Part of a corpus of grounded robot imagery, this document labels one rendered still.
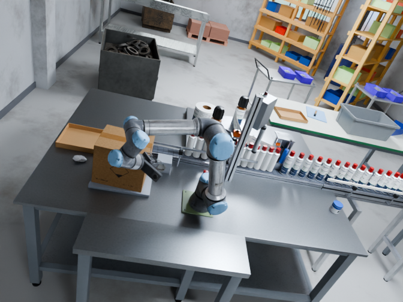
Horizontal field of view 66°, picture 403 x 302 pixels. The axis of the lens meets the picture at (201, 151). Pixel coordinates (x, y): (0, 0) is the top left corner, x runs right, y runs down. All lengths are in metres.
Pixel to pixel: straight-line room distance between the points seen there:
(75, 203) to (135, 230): 0.37
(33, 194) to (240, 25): 8.75
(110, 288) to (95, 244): 0.88
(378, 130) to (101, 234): 3.27
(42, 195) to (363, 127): 3.28
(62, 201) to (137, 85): 2.96
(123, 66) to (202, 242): 3.18
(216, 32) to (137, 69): 4.78
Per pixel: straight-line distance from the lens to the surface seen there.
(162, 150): 2.25
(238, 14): 9.92
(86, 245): 1.67
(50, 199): 1.89
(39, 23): 4.55
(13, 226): 2.90
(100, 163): 1.85
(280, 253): 2.81
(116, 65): 4.47
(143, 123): 1.46
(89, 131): 2.42
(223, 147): 1.43
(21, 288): 2.56
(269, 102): 1.95
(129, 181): 1.88
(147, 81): 4.56
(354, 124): 3.87
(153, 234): 1.74
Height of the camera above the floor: 2.15
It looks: 33 degrees down
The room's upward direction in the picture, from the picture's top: 17 degrees clockwise
